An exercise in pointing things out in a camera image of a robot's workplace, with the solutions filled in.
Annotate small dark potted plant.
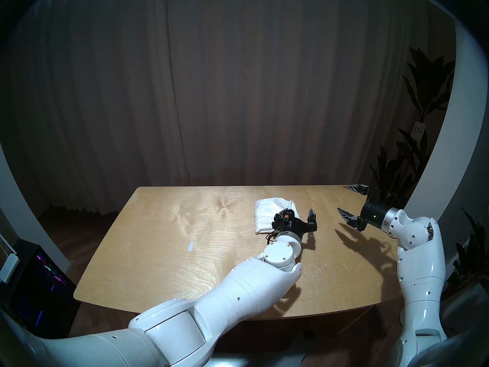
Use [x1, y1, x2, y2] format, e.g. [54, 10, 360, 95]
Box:
[445, 208, 489, 294]

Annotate brown pleated curtain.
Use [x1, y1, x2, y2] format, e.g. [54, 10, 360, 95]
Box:
[8, 0, 455, 218]

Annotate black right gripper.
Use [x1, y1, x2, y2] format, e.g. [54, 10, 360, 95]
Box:
[337, 185, 390, 233]

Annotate white pants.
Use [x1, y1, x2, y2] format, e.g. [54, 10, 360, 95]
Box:
[254, 197, 300, 234]

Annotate tall dark leafy plant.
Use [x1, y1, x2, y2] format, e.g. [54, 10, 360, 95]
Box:
[369, 46, 457, 223]

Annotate white box device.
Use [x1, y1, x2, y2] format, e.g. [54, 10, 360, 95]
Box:
[0, 252, 19, 283]

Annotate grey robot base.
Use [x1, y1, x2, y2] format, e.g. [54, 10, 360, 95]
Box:
[210, 353, 306, 367]

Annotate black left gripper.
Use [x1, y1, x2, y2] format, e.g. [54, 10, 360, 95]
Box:
[272, 208, 318, 244]

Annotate black computer tower with lights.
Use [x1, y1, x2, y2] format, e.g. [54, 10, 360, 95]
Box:
[11, 238, 81, 346]

